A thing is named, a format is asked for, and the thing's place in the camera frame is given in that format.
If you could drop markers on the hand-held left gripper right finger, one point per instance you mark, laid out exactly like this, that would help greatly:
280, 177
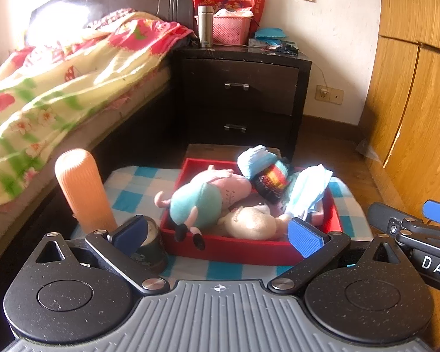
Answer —
304, 236

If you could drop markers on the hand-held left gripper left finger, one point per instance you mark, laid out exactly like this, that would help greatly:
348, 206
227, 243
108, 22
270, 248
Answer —
130, 234

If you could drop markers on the blue face mask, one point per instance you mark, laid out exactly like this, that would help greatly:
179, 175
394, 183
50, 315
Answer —
256, 161
308, 187

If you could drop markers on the cream plush toy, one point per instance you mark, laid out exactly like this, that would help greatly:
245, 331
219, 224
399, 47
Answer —
249, 223

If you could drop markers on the striped knit sock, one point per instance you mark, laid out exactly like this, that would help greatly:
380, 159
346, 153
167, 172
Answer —
271, 183

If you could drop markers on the red cardboard box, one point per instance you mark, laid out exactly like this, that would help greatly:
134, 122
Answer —
234, 253

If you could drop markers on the pink pig plush toy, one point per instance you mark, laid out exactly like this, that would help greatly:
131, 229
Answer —
194, 201

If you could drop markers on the dark green coffee can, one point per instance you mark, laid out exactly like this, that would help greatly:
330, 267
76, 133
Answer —
152, 249

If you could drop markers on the blue checkered tablecloth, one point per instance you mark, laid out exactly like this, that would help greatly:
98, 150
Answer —
132, 190

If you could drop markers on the orange ribbed bottle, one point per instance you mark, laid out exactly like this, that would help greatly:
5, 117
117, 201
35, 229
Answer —
80, 190

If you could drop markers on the clear plastic bag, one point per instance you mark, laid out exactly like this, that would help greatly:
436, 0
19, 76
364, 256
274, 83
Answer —
370, 150

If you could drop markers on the wooden wardrobe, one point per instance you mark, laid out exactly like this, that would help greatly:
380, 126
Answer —
407, 99

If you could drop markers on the dark wooden nightstand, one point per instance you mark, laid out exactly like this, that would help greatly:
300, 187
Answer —
242, 95

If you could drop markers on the floral blanket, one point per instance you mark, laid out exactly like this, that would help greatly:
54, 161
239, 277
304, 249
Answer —
58, 91

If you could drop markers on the dark cloth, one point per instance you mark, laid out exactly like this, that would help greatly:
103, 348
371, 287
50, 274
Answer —
288, 48

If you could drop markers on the pile of blue face masks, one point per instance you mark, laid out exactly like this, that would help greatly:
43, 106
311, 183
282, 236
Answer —
271, 33

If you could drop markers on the pink plastic basket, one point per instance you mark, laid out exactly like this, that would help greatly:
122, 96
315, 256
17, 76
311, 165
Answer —
231, 29

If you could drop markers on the metal thermos flask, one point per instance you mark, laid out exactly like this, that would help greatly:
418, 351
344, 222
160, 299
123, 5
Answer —
205, 25

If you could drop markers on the dark wooden bed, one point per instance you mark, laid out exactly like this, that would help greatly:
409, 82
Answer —
77, 3

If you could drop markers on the wall socket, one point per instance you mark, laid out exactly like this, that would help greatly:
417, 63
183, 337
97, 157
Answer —
333, 95

